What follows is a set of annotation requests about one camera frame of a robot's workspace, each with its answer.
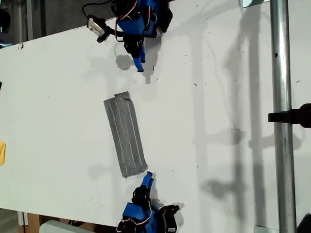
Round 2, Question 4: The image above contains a grey striped towel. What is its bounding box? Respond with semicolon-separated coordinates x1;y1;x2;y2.
103;91;149;179

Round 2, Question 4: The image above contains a white box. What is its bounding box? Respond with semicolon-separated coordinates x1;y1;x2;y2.
38;219;98;233

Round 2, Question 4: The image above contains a grey metal pole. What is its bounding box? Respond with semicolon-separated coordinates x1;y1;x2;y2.
25;0;34;41

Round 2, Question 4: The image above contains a black round object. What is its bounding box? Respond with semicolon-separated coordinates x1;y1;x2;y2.
0;7;12;34

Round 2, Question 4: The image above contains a yellow object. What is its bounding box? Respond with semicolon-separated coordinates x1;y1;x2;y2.
0;142;7;167

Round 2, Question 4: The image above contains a black clamp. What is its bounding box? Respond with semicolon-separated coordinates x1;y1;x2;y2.
268;103;311;129

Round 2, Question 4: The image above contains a large black object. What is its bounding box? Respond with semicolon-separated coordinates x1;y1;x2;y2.
296;213;311;233

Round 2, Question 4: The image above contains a camera black stalk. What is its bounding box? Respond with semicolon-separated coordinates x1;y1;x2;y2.
96;26;123;44

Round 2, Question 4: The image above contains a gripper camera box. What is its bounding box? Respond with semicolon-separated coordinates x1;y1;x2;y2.
86;15;107;37
159;204;181;233

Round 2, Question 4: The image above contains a black camera cable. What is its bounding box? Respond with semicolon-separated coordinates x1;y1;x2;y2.
82;0;115;19

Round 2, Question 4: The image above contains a brown wooden table frame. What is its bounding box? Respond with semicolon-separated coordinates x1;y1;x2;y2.
25;213;41;233

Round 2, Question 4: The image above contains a metal bracket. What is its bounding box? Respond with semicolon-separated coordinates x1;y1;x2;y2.
239;0;269;9

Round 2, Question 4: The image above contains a steel post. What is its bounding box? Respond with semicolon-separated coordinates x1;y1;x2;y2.
269;0;298;233

